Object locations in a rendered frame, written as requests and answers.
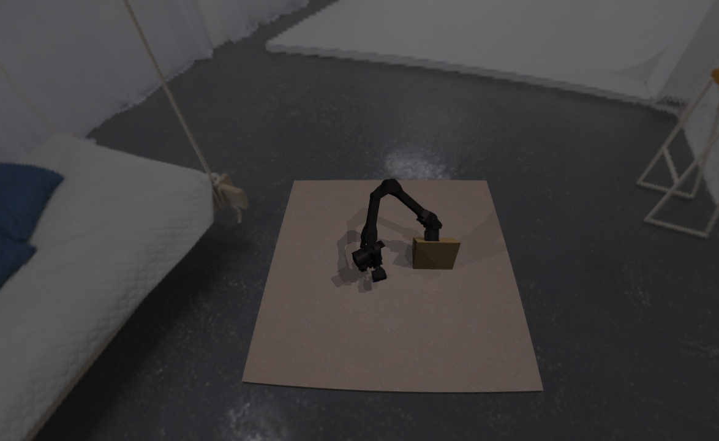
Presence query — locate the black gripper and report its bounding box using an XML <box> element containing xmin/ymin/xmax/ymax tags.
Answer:
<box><xmin>369</xmin><ymin>255</ymin><xmax>387</xmax><ymax>282</ymax></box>

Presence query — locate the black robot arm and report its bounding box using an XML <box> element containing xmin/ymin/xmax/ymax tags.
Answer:
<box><xmin>352</xmin><ymin>178</ymin><xmax>442</xmax><ymax>272</ymax></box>

